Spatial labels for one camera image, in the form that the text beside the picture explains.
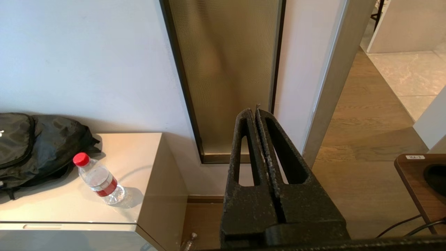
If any black floor cable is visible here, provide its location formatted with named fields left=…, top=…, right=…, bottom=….
left=375, top=214, right=425, bottom=238
left=405, top=218, right=446, bottom=237

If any black Camel backpack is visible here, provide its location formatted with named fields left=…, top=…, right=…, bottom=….
left=0, top=112, right=101, bottom=201

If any clear water bottle red cap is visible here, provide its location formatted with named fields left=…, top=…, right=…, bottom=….
left=72, top=152, right=126, bottom=205

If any brown skirting board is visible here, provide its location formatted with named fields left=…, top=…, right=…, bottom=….
left=187, top=195, right=225, bottom=204

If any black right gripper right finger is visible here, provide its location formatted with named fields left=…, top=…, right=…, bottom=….
left=256, top=109, right=351, bottom=242

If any empty clear plastic bottle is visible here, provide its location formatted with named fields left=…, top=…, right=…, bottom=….
left=181, top=233, right=198, bottom=251

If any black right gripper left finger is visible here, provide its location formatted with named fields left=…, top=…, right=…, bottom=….
left=220, top=108, right=285, bottom=246

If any taupe door frame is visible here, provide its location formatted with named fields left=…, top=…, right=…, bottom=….
left=301, top=0, right=377, bottom=168

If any beige cabinet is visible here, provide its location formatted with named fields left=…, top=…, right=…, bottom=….
left=0, top=132, right=189, bottom=251

